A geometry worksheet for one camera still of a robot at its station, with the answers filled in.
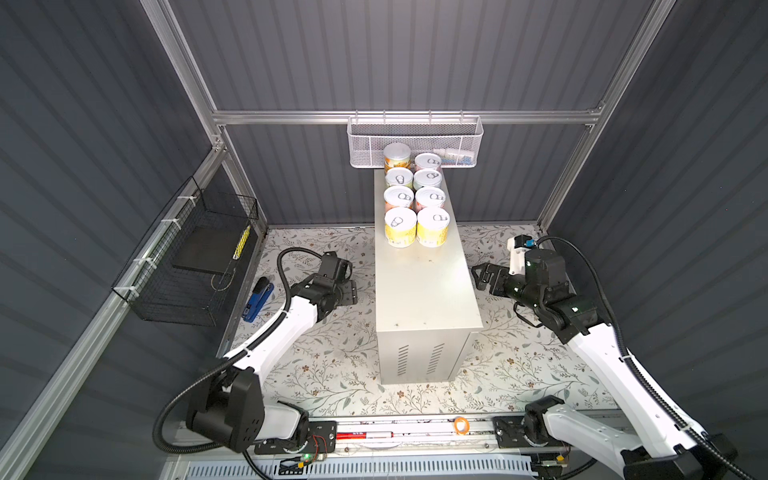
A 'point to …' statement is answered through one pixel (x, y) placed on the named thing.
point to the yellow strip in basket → (241, 243)
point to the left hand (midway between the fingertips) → (341, 290)
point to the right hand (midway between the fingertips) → (490, 273)
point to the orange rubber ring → (467, 425)
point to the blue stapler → (261, 294)
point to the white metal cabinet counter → (425, 305)
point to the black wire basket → (182, 273)
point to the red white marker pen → (364, 435)
